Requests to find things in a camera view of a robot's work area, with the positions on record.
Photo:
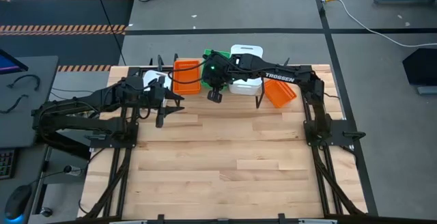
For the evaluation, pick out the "grey desk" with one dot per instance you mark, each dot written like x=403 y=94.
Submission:
x=17 y=132

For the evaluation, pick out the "black connector knob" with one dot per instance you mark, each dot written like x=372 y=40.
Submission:
x=70 y=169

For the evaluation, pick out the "wooden shelf black metal legs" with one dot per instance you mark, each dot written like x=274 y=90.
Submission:
x=204 y=94

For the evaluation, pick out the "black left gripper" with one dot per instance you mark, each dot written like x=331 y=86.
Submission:
x=160 y=97

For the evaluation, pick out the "green plastic mesh basket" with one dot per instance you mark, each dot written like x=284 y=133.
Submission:
x=225 y=54

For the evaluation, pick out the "small black knob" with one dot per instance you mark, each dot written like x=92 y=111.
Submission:
x=46 y=212

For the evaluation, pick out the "black box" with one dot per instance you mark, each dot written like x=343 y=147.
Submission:
x=421 y=67

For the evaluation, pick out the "black floor mat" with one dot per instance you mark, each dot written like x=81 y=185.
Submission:
x=51 y=12

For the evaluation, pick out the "black aluminium rig frame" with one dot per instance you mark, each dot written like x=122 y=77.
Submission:
x=134 y=70

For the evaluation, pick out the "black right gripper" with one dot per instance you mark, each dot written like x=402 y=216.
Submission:
x=218 y=73

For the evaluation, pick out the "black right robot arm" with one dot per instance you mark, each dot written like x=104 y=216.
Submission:
x=290 y=75

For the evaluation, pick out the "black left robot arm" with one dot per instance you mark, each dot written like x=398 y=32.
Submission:
x=85 y=123

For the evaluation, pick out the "computer keyboard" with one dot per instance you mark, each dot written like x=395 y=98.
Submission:
x=7 y=164

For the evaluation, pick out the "computer monitor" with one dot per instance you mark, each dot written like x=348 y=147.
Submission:
x=8 y=65

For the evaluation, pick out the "black computer mouse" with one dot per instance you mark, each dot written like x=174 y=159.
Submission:
x=17 y=201

